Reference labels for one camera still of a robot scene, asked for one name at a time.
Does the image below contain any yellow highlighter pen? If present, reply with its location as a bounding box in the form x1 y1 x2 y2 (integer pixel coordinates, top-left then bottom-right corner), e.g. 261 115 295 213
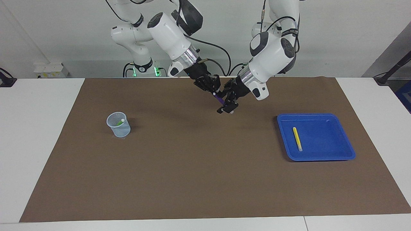
293 127 303 152

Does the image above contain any blue plastic tray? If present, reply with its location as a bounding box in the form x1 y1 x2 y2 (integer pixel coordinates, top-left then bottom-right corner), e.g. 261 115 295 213
277 113 356 161

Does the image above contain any brown table mat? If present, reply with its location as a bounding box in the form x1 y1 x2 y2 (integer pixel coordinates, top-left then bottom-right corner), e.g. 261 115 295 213
19 76 411 223

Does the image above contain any translucent plastic pen cup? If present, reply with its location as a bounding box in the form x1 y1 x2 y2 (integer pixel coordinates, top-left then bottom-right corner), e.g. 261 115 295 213
107 112 131 138

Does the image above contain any white box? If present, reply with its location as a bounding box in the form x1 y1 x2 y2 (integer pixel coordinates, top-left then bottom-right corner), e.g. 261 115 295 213
33 63 69 78

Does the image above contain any black stand pole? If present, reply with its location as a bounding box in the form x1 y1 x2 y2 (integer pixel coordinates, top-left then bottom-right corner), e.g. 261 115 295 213
373 51 411 86

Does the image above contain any blue object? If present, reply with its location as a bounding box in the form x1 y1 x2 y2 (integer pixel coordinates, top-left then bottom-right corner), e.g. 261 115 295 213
394 80 411 114

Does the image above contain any black stand foot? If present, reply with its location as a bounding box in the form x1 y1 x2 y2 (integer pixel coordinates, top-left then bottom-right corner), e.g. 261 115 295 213
0 67 17 88

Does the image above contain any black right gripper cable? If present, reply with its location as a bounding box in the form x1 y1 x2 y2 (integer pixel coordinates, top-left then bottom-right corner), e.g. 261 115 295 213
183 34 232 76

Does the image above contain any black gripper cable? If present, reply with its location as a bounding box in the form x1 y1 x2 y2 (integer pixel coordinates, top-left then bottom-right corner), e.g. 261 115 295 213
183 34 232 76
261 0 301 53

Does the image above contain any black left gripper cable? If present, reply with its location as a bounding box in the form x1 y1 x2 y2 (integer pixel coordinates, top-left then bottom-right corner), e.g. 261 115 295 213
261 0 301 53

